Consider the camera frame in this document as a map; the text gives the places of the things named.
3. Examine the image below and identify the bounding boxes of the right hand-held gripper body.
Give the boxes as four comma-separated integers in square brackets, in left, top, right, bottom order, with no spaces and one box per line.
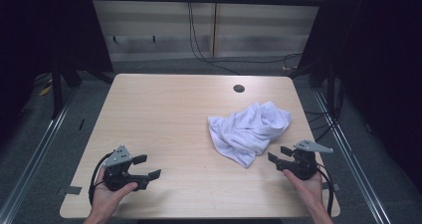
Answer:
[274,139,334,181]

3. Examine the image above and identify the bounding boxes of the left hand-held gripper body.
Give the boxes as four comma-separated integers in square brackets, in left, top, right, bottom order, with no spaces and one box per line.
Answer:
[102,144,150,192]

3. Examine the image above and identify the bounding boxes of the white towel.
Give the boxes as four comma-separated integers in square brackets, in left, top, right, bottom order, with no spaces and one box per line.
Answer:
[207,101,293,169]

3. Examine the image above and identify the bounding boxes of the person's left hand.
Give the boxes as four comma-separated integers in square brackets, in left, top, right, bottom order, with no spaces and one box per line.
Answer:
[89,166,139,218]

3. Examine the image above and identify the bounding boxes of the person's right hand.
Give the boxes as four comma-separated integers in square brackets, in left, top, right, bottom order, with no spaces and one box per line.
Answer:
[282,168,324,215]

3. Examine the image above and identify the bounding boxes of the grey tape strip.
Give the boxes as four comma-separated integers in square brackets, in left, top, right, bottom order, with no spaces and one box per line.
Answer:
[56,185,83,196]
[322,182,342,192]

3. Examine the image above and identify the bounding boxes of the black metal stand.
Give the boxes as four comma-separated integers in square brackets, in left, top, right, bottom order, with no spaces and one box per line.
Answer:
[310,59,338,118]
[49,59,84,120]

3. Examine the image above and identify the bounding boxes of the yellow object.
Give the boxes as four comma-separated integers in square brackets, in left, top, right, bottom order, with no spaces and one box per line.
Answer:
[38,84,54,97]

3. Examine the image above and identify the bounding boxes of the black curtain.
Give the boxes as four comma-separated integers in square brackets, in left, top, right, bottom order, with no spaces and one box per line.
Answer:
[297,0,422,193]
[0,0,114,145]

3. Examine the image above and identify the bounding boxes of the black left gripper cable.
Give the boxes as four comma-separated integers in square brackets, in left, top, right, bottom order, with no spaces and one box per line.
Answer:
[88,152,113,207]

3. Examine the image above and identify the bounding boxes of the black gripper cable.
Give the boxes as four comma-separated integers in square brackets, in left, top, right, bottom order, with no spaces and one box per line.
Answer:
[88,152,113,207]
[315,163,335,218]

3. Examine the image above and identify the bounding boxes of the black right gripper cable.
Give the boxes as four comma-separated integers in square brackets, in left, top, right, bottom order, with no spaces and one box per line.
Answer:
[315,163,335,218]

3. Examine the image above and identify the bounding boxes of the black floor cables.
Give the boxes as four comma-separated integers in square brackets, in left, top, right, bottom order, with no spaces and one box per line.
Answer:
[305,84,346,142]

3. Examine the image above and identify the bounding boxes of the metal floor rail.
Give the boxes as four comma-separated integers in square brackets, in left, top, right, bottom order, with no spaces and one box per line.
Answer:
[0,93,76,224]
[313,90,394,224]

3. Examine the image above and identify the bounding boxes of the black hanging cable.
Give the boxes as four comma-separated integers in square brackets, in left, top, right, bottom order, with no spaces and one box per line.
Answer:
[187,1,304,76]

